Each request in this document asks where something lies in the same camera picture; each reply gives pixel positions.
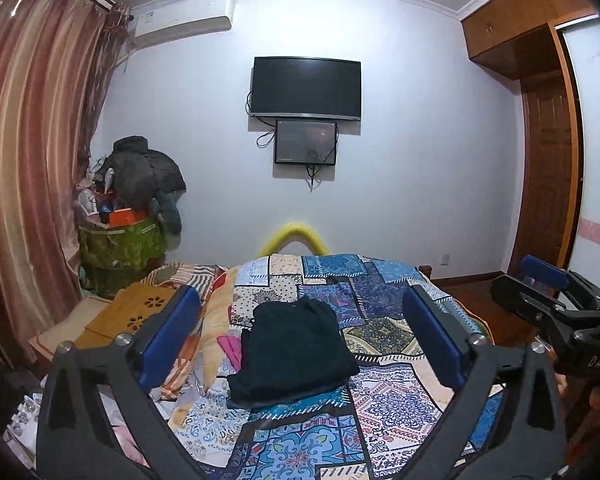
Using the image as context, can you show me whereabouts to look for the dark teal pants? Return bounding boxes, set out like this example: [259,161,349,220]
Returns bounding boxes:
[227,297,360,410]

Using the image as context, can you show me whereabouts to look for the person's left hand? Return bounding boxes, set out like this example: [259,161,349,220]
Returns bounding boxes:
[555,374,600,466]

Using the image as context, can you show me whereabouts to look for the grey white cloth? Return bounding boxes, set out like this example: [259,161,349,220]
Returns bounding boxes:
[3,385,148,469]

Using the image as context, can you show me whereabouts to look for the wooden door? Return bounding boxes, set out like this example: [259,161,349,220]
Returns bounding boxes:
[508,72,576,276]

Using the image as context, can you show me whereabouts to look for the beige orange blanket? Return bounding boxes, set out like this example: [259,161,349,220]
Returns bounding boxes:
[142,263,238,430]

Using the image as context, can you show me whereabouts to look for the patchwork patterned bedspread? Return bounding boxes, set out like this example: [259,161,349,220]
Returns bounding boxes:
[168,251,506,480]

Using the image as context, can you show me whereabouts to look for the wooden lap desk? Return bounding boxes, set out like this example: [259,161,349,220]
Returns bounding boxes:
[74,282,175,349]

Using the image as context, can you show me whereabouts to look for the magenta garment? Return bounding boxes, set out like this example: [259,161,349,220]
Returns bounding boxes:
[216,334,242,372]

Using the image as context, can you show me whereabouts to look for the green storage basket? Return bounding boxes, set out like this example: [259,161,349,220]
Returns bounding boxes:
[78,219,166,299]

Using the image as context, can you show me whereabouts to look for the orange box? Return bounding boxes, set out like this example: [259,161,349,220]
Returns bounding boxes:
[108,208,147,228]

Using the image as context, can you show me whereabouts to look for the wooden wardrobe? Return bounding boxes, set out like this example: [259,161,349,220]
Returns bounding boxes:
[460,0,600,82]

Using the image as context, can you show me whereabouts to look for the yellow foam footboard pad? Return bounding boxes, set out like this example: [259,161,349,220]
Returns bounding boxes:
[259,222,330,257]

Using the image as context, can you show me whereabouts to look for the dark jacket pile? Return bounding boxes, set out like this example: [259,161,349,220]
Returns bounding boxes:
[95,136,187,236]

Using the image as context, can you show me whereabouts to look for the striped pink curtain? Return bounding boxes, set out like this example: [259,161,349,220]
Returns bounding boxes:
[0,0,131,366]

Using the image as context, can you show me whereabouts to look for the white air conditioner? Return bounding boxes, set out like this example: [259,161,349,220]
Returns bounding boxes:
[133,0,235,49]

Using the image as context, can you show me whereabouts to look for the small wall monitor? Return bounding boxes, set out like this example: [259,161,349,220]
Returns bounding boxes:
[274,119,338,166]

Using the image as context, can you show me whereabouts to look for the large wall television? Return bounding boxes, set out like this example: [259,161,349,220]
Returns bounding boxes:
[249,56,362,122]

